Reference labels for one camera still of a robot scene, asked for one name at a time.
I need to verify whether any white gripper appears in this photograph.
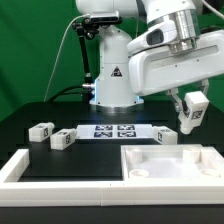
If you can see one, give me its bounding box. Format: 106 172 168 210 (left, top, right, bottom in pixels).
129 30 224 112

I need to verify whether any white square tabletop panel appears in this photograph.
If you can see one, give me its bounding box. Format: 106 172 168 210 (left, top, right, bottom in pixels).
121 144 224 181

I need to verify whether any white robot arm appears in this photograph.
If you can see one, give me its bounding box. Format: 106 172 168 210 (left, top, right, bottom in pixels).
75 0 224 112

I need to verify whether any white U-shaped obstacle fence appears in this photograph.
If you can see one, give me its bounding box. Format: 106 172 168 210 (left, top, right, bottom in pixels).
0 149 224 207

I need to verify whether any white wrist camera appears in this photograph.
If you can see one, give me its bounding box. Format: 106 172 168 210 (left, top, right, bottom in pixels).
127 20 177 55

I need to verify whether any white fiducial marker base plate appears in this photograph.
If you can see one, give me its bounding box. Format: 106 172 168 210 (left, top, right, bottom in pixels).
77 124 153 140

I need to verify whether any grey camera on mount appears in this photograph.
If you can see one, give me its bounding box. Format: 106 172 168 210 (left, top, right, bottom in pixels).
90 11 121 23

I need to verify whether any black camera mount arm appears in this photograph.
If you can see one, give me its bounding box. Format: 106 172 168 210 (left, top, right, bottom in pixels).
72 18 99 83

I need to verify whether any black cable bundle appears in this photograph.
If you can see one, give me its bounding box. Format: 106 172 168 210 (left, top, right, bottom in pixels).
46 83 96 103

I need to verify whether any white camera cable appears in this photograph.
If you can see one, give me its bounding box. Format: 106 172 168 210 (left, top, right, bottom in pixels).
43 13 91 102

